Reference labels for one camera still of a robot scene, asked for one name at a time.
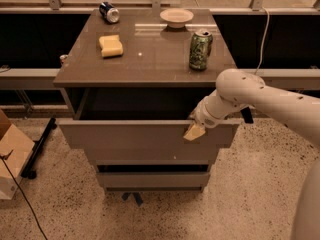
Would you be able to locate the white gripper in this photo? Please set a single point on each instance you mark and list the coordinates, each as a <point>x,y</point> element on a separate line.
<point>205,117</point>

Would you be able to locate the grey top drawer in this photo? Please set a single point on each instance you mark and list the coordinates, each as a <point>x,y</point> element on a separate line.
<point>154,118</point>

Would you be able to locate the grey drawer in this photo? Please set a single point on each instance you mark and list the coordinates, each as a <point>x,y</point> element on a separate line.
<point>154,118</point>
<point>153,180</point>
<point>191,155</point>

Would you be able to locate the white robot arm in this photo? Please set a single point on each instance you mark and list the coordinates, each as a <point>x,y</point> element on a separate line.
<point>237,90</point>

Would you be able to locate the grey drawer cabinet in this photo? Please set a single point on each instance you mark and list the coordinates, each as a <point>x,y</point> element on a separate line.
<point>154,55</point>

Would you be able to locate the grey middle drawer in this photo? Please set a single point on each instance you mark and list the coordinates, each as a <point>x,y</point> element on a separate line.
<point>191,155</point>

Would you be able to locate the grey bottom drawer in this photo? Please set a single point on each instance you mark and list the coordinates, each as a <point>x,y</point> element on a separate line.
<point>153,180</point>

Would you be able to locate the black stand leg right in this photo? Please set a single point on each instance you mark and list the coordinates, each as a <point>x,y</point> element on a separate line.
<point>247,116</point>

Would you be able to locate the black stand leg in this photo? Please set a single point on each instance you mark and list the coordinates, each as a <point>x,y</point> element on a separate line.
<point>28,171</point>
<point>247,116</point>

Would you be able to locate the green soda can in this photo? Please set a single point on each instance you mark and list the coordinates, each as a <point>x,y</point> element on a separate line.
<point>200,49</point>

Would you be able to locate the beige ceramic bowl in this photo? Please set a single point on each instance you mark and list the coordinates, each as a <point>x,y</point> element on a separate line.
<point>176,17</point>

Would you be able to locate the yellow sponge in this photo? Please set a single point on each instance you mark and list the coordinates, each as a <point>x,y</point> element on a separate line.
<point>110,46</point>

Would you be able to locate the blue soda can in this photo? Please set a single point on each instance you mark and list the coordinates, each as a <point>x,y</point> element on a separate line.
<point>109,12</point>

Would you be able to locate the cardboard box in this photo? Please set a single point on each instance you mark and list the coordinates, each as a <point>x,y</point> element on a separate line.
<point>17,147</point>

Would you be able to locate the black stand leg left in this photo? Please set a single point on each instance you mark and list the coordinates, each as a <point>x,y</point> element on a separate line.
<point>28,171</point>

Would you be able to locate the metal window railing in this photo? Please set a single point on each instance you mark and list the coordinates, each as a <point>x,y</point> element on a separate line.
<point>153,0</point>

